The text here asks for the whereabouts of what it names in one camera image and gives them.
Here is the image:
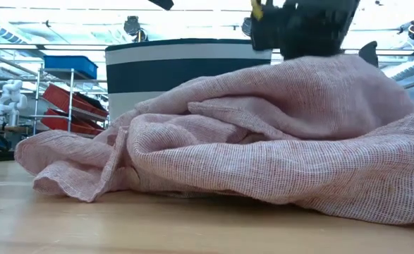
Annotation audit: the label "yellow cable tag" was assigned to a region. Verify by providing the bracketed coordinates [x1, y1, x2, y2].
[250, 0, 264, 21]

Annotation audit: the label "metal shelf rack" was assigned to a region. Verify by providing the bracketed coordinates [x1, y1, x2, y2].
[32, 66, 109, 138]

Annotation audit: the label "black upright post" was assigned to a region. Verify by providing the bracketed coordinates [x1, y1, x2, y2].
[358, 40, 379, 68]

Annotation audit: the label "blue plastic crate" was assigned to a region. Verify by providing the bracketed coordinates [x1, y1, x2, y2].
[43, 55, 99, 80]

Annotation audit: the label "red plastic shelf bin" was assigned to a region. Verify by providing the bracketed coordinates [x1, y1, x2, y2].
[40, 108, 106, 136]
[42, 83, 109, 119]

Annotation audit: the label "wooden bench metal legs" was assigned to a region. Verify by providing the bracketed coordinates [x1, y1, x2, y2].
[0, 123, 35, 149]

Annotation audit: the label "pale pink woven shirt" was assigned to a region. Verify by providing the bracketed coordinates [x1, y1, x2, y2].
[14, 54, 414, 226]

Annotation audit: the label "navy white striped fabric bin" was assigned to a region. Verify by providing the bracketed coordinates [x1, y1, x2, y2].
[104, 37, 273, 123]

